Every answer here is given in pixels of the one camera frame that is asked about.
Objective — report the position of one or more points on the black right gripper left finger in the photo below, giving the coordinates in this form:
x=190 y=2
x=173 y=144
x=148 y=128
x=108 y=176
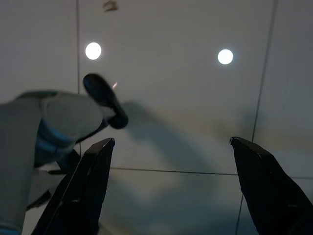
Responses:
x=80 y=191

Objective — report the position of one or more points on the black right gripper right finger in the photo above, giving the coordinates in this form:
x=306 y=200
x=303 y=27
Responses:
x=269 y=195

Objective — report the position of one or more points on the grey robot leg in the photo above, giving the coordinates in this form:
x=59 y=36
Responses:
x=29 y=127

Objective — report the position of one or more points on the small brown scrap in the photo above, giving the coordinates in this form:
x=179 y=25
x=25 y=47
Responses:
x=110 y=6

